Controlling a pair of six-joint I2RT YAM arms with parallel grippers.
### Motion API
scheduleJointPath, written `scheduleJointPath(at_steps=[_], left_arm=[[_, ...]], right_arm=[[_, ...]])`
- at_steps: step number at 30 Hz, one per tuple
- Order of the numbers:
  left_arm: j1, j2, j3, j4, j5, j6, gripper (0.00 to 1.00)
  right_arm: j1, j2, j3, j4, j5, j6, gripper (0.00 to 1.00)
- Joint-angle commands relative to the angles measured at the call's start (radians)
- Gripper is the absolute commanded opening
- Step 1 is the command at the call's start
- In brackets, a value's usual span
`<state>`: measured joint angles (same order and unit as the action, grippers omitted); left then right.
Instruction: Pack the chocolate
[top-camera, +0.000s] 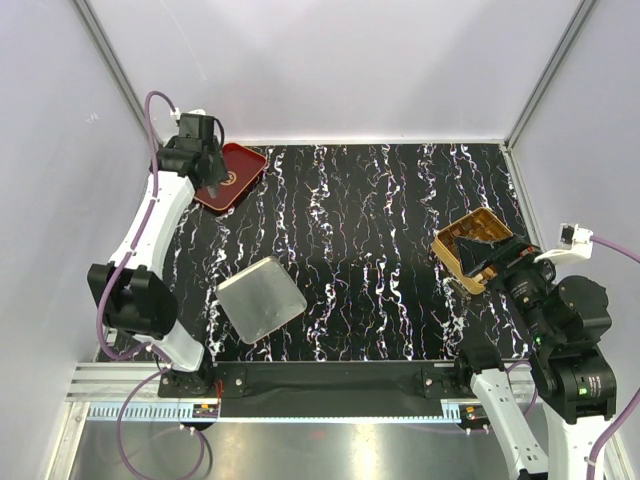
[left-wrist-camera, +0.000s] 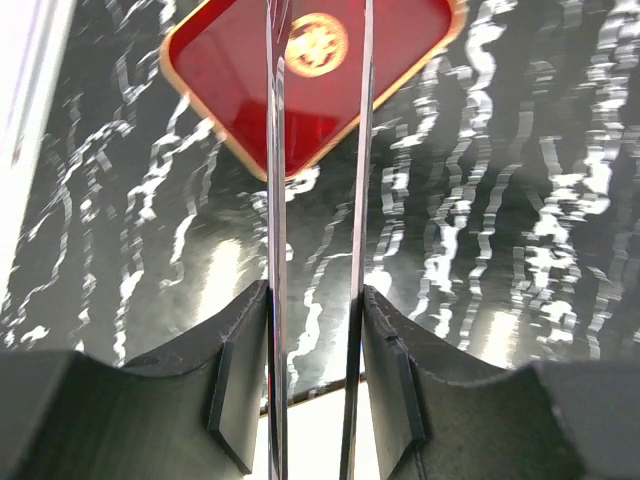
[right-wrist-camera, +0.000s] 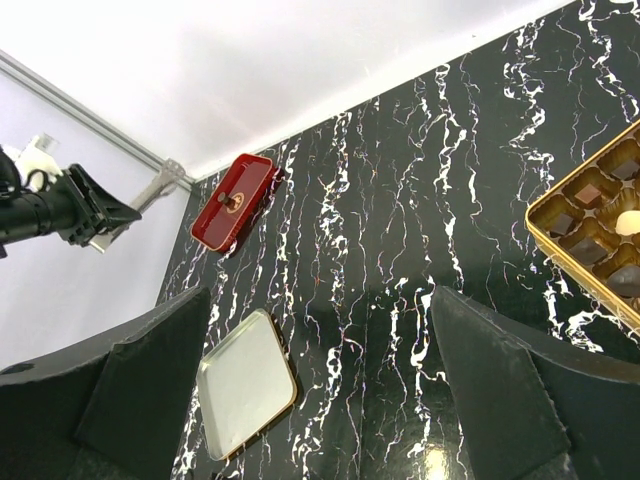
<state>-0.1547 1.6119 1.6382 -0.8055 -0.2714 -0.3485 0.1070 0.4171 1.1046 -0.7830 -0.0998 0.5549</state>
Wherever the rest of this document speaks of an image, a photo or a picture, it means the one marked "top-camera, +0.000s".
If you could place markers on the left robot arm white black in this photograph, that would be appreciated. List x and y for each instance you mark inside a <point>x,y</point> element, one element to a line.
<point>129,291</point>

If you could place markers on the right aluminium corner post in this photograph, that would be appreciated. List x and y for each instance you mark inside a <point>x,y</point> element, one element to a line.
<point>560,53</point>

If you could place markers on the aluminium corner post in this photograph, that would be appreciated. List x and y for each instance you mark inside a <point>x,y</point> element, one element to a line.
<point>560,53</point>
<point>99,38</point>

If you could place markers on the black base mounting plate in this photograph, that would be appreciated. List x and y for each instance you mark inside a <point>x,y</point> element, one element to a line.
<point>371,386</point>

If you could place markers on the silver square tin lid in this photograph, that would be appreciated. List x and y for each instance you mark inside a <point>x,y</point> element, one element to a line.
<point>260,299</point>

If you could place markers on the red lacquer tray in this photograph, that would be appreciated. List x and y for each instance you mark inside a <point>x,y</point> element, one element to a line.
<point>245,168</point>

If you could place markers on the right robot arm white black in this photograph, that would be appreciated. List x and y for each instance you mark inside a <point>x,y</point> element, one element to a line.
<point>566,319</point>

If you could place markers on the aluminium frame rail front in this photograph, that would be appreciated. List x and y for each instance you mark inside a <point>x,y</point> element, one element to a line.
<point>233,412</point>

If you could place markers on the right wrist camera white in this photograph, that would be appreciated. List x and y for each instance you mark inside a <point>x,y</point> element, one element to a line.
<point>574,245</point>

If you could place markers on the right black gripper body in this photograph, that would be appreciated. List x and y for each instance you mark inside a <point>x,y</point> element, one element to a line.
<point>516,252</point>

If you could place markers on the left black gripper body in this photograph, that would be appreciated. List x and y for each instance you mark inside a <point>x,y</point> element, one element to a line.
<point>218,172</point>

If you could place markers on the left aluminium corner post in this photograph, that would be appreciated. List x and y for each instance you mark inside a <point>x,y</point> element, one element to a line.
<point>99,38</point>

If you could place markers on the gold chocolate box tray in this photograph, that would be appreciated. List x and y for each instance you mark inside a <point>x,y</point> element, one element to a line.
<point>480,225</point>

